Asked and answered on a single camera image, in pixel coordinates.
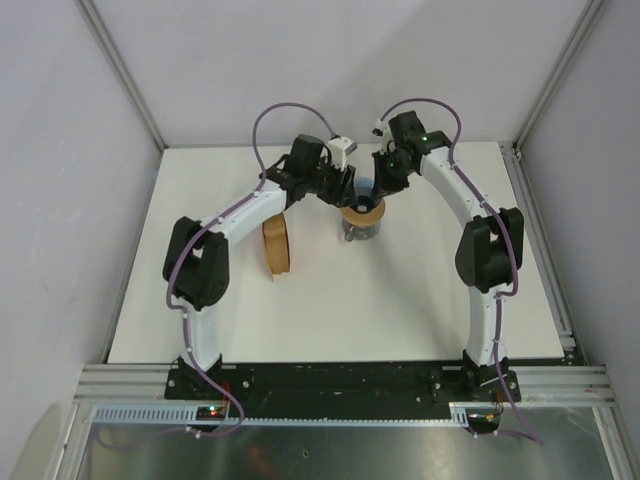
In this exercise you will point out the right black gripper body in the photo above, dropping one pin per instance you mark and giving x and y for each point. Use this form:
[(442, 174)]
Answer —
[(393, 176)]

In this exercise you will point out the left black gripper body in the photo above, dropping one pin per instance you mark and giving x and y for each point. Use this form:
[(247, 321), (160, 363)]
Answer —
[(324, 181)]

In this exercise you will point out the blue glass dripper cone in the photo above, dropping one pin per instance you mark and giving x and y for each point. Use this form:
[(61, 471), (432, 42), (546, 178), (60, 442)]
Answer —
[(363, 188)]

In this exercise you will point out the wooden dripper ring holder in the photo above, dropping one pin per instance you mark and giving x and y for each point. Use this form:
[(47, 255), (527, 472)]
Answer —
[(373, 217)]

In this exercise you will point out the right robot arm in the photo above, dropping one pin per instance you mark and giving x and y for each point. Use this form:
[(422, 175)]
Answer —
[(488, 256)]

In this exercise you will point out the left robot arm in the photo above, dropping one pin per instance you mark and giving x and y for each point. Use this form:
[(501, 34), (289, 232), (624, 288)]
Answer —
[(197, 264)]

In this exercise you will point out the glass coffee carafe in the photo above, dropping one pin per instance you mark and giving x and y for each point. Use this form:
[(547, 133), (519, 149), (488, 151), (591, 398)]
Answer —
[(353, 232)]

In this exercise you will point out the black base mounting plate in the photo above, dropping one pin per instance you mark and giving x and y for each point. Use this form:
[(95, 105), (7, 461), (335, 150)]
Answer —
[(345, 382)]

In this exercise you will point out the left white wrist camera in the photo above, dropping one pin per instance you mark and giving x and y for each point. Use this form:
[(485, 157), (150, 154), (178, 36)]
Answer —
[(339, 149)]

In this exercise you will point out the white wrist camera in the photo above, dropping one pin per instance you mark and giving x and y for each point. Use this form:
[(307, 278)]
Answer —
[(381, 129), (339, 149)]

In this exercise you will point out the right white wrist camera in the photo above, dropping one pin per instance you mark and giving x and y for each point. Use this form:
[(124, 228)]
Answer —
[(381, 129)]

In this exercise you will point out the grey slotted cable duct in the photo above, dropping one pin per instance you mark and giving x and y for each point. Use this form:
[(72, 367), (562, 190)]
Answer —
[(209, 415)]

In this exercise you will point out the right aluminium corner post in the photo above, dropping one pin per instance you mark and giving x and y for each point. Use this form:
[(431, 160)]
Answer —
[(569, 53)]

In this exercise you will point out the aluminium corner post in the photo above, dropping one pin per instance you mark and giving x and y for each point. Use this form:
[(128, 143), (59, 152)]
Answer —
[(105, 41), (569, 53)]

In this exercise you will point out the left aluminium corner post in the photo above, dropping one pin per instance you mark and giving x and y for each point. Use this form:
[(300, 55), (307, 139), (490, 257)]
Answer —
[(105, 41)]

